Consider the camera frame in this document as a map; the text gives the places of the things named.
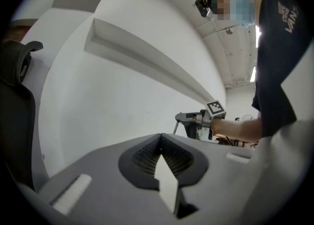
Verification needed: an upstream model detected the person's black printed shirt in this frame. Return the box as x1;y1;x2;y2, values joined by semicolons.
251;0;310;138

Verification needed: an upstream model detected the blue face mask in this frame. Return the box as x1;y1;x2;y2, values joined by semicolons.
230;0;258;28

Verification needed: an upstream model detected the brown wooden door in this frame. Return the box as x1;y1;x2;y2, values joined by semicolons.
4;19;39;43

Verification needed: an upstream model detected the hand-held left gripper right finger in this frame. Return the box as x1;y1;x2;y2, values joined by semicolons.
160;133;261;225

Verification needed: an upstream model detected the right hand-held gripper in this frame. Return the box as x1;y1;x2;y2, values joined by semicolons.
173;99;227;144

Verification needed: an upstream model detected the person's right forearm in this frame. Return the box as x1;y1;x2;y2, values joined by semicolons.
210;117;263;143

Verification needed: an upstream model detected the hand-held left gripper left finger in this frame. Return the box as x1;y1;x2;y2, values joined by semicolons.
38;133;178;225

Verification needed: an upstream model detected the black head-mounted camera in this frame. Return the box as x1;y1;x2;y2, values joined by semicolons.
194;0;211;18

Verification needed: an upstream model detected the black office chair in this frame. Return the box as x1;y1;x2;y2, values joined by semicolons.
0;39;44;192

